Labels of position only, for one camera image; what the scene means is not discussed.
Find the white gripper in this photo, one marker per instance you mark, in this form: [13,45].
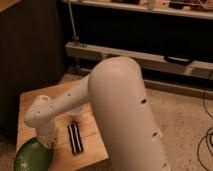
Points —
[47,134]

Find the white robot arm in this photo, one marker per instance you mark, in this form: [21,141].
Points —
[116,92]

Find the black striped rectangular block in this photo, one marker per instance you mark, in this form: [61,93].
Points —
[75,139]

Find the clear plastic cup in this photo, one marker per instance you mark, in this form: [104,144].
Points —
[76,111]

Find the grey metal shelf beam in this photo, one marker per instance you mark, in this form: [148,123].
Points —
[147,61]

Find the metal vertical pole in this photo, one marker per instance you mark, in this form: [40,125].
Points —
[75,37]

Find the upper wooden shelf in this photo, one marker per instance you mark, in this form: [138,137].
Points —
[138,8]

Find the black handle on beam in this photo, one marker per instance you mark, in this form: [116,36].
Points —
[177,60]

